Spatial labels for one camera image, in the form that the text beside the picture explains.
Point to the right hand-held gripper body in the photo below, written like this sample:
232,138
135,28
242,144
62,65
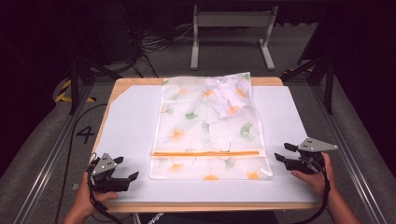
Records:
314,145

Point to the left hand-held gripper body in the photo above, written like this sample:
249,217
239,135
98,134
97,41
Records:
104,165

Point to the leaf print mesh laundry bag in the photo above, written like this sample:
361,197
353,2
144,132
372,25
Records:
199,137

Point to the person's right hand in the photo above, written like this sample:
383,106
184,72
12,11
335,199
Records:
319,182

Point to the person's left hand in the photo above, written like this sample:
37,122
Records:
84,200

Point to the white table mat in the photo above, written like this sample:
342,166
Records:
130,124

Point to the black metal stand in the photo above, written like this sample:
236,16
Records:
74,84
328,87

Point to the white crumpled cloth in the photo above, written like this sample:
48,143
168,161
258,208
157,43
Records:
225,95

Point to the grey metal stand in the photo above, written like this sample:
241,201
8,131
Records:
232,19

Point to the aluminium floor rail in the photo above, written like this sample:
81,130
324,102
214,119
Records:
345,149
53,155

